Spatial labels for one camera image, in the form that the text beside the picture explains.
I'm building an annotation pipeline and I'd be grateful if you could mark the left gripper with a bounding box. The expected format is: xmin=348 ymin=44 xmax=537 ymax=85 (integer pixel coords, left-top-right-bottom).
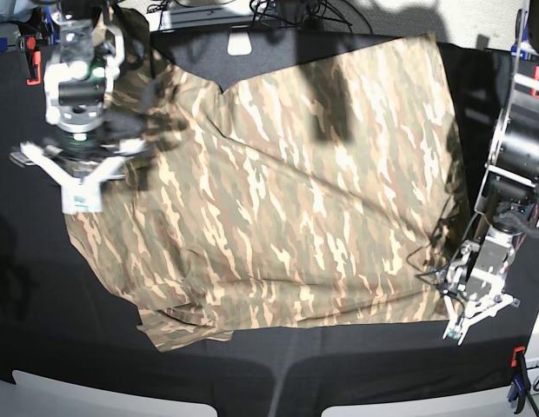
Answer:
xmin=445 ymin=264 xmax=507 ymax=308

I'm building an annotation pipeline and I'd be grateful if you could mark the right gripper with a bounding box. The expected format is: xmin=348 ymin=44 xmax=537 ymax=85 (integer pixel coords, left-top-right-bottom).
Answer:
xmin=47 ymin=117 xmax=115 ymax=161

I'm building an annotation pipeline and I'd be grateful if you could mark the camouflage t-shirt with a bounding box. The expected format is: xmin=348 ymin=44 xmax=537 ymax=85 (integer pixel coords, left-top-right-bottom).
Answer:
xmin=65 ymin=33 xmax=469 ymax=352

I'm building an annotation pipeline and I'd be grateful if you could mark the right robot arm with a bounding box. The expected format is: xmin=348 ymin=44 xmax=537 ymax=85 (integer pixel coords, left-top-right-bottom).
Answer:
xmin=43 ymin=1 xmax=125 ymax=159

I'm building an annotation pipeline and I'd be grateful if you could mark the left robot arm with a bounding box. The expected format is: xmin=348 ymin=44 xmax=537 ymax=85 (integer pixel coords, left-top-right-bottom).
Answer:
xmin=430 ymin=1 xmax=539 ymax=315

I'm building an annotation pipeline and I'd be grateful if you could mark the clamp bottom right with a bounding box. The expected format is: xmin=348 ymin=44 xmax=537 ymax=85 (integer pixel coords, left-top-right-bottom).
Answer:
xmin=507 ymin=346 xmax=530 ymax=414

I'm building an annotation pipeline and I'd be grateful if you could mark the red clamp top left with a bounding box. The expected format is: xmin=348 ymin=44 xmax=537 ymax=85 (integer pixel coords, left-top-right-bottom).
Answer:
xmin=17 ymin=35 xmax=42 ymax=86

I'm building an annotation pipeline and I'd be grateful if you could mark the white tag on cloth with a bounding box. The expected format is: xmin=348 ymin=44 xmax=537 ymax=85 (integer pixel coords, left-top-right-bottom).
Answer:
xmin=227 ymin=30 xmax=253 ymax=56

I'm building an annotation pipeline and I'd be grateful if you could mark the black cable bundle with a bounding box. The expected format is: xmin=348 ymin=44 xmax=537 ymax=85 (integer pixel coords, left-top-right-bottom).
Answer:
xmin=248 ymin=0 xmax=356 ymax=32

